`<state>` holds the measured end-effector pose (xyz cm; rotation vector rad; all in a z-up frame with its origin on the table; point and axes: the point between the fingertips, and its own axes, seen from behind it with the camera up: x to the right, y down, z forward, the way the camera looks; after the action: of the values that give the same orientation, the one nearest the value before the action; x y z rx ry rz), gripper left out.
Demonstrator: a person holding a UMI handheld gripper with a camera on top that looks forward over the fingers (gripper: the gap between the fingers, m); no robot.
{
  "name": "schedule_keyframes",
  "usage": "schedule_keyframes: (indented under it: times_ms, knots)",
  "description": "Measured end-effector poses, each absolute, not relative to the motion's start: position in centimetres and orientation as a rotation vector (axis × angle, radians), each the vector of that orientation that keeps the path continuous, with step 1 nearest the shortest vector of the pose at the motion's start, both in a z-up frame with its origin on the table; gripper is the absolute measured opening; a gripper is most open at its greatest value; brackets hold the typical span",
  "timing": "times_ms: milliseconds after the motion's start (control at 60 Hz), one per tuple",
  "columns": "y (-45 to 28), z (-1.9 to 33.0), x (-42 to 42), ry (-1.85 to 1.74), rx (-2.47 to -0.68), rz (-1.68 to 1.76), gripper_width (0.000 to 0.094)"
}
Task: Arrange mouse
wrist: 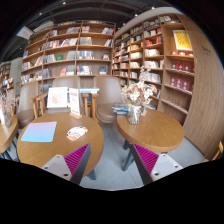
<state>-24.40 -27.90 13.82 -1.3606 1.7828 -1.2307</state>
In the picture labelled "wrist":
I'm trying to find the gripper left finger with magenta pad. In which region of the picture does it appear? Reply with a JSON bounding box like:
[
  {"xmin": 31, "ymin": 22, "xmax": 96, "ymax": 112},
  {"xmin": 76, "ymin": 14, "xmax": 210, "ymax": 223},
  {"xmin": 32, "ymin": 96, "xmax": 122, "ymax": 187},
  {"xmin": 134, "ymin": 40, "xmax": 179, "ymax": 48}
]
[{"xmin": 42, "ymin": 144, "xmax": 91, "ymax": 185}]

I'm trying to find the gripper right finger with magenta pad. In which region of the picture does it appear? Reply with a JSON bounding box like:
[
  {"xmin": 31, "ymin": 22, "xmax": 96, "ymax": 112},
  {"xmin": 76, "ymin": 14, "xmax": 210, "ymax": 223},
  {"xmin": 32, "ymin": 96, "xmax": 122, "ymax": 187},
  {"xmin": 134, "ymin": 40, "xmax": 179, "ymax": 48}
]
[{"xmin": 132, "ymin": 144, "xmax": 182, "ymax": 185}]

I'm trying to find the light blue mouse pad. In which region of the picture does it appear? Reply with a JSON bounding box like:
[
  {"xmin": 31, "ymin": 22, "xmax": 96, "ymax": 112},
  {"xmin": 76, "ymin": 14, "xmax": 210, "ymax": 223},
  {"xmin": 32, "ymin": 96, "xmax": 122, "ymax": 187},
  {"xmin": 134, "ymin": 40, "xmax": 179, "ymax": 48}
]
[{"xmin": 21, "ymin": 121, "xmax": 57, "ymax": 143}]

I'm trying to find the round wooden table right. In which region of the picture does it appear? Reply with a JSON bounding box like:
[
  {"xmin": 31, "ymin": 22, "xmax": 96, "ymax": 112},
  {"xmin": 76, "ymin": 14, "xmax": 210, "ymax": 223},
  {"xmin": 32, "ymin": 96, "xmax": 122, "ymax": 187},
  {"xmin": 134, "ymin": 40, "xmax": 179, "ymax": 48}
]
[{"xmin": 117, "ymin": 109, "xmax": 184, "ymax": 171}]

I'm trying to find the white sign in wooden holder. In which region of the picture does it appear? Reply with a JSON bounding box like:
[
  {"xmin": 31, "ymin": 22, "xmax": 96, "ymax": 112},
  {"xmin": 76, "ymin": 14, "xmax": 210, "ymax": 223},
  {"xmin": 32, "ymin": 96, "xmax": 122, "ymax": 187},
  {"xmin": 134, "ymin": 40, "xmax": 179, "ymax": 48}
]
[{"xmin": 69, "ymin": 88, "xmax": 81, "ymax": 118}]

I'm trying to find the stack of books on chair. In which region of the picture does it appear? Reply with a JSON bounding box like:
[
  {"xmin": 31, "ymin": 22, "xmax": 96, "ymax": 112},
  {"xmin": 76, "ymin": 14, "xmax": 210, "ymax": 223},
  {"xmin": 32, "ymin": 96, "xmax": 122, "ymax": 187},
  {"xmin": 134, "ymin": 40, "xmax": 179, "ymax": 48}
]
[{"xmin": 112, "ymin": 102, "xmax": 131, "ymax": 115}]

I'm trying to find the white framed picture stand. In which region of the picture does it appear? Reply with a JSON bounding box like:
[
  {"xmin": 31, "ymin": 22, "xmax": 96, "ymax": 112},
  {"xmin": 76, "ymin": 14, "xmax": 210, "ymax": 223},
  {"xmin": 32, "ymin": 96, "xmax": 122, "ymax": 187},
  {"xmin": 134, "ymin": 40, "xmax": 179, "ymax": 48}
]
[{"xmin": 47, "ymin": 87, "xmax": 68, "ymax": 108}]

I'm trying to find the glass vase with dried flowers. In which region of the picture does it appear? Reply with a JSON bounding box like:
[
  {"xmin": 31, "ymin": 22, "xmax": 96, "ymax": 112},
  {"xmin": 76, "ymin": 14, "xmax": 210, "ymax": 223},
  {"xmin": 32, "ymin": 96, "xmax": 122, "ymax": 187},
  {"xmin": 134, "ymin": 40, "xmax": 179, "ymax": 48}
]
[{"xmin": 122, "ymin": 66, "xmax": 157, "ymax": 125}]

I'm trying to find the wooden table far left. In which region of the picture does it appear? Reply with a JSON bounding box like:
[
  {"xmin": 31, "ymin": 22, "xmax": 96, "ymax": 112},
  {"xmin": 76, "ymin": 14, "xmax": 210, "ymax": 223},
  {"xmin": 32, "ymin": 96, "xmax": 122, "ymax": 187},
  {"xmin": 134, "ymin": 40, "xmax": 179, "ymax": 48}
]
[{"xmin": 0, "ymin": 116, "xmax": 19, "ymax": 156}]

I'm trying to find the beige armchair right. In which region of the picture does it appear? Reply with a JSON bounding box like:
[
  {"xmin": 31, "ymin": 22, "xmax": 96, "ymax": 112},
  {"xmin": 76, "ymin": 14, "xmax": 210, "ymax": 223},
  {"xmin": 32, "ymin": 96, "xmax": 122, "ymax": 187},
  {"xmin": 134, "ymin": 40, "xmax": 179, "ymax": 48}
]
[{"xmin": 93, "ymin": 75, "xmax": 124, "ymax": 123}]

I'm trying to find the beige armchair left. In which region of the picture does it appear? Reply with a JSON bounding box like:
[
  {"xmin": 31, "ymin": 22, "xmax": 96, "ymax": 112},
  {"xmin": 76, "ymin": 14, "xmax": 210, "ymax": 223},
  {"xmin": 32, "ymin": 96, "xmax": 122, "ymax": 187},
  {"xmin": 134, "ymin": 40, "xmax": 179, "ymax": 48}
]
[{"xmin": 16, "ymin": 81, "xmax": 38, "ymax": 128}]

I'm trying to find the vase on far left table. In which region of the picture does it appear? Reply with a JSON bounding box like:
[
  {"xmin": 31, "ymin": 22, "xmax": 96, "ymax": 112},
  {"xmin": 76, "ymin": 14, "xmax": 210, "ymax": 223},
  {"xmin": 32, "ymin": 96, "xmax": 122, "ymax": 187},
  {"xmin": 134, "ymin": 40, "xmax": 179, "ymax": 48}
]
[{"xmin": 0, "ymin": 96, "xmax": 15, "ymax": 128}]

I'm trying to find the curved wooden bookshelf right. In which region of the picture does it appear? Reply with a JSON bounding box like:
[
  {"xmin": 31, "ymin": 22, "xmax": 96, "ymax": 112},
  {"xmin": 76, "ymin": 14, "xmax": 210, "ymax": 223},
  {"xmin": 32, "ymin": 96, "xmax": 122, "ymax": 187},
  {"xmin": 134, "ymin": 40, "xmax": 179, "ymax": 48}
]
[{"xmin": 112, "ymin": 7, "xmax": 224, "ymax": 159}]

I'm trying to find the large wooden bookshelf left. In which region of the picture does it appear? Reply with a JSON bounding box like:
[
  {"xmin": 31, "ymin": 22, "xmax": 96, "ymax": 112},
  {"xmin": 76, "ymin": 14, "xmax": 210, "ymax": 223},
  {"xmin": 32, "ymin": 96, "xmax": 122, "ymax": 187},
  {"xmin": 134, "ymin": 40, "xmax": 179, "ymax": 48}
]
[{"xmin": 21, "ymin": 20, "xmax": 116, "ymax": 91}]

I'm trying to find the yellow poster on shelf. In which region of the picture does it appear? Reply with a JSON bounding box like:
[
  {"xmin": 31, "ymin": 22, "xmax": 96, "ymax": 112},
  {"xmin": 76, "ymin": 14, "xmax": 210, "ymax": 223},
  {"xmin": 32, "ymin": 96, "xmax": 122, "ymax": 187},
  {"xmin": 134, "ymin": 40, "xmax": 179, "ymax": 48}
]
[{"xmin": 173, "ymin": 30, "xmax": 192, "ymax": 51}]

